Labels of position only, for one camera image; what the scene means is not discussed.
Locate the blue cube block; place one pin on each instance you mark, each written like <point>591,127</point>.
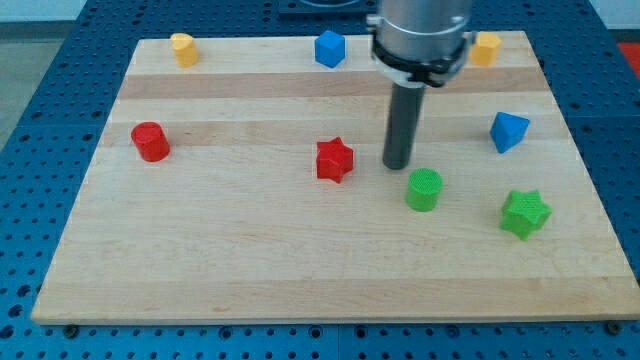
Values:
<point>330,49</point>

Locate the yellow heart block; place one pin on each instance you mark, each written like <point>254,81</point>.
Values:
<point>185,49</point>

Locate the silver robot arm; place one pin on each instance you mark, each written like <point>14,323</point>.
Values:
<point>417,43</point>

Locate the green star block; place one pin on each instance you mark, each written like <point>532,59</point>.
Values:
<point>524,213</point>

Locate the green cylinder block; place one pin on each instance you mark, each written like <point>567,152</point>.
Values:
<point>423,190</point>

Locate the yellow hexagon block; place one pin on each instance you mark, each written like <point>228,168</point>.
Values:
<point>485,49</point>

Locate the blue triangle block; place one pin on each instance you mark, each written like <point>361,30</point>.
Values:
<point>508,131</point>

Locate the red cylinder block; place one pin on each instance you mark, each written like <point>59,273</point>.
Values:
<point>150,141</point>

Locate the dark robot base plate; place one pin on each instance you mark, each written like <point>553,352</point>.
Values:
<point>294,8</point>

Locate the red star block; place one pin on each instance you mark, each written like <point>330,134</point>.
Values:
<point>334,160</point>

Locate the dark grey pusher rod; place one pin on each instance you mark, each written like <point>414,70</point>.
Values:
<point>404,112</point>

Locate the wooden board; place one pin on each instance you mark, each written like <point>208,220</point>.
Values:
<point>234,227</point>

